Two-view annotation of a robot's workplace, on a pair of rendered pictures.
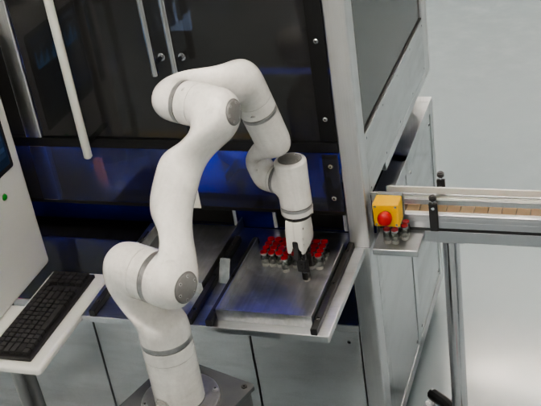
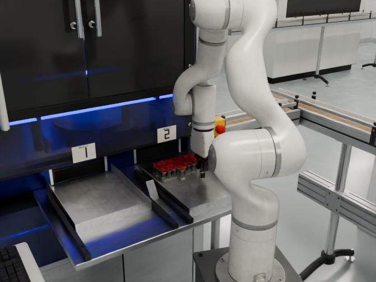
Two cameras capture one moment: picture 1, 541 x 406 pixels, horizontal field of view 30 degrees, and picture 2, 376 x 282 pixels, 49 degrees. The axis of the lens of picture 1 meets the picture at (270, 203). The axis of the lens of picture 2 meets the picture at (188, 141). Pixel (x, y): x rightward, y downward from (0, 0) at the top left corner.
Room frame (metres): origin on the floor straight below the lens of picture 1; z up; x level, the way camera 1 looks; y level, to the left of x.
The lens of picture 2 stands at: (1.50, 1.13, 1.65)
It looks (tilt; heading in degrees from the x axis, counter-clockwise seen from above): 23 degrees down; 305
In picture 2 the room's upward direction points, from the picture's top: straight up
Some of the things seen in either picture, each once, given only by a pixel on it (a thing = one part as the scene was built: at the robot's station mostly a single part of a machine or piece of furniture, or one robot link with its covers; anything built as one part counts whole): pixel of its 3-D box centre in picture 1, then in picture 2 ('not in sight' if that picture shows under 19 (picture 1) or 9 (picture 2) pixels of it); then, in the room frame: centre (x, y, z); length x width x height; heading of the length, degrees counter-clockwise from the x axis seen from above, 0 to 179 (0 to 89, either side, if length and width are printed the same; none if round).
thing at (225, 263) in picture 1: (218, 281); (159, 196); (2.29, 0.17, 0.91); 0.14 x 0.03 x 0.06; 158
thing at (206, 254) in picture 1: (182, 250); (95, 193); (2.49, 0.27, 0.90); 0.34 x 0.26 x 0.04; 158
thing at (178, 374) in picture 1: (174, 370); (252, 246); (1.88, 0.28, 0.95); 0.19 x 0.19 x 0.18
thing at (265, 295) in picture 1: (282, 279); (193, 182); (2.26, 0.00, 0.90); 0.34 x 0.26 x 0.04; 158
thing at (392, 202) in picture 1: (388, 209); (213, 125); (2.38, -0.32, 0.99); 0.08 x 0.07 x 0.07; 158
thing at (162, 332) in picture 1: (146, 293); (245, 177); (1.90, 0.31, 1.16); 0.19 x 0.12 x 0.24; 48
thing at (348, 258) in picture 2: not in sight; (327, 262); (1.95, -0.90, 0.07); 0.50 x 0.08 x 0.14; 68
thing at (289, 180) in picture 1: (291, 180); (202, 102); (2.27, -0.06, 1.19); 0.09 x 0.08 x 0.13; 48
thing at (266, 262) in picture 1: (291, 259); (181, 170); (2.34, -0.03, 0.90); 0.18 x 0.02 x 0.05; 68
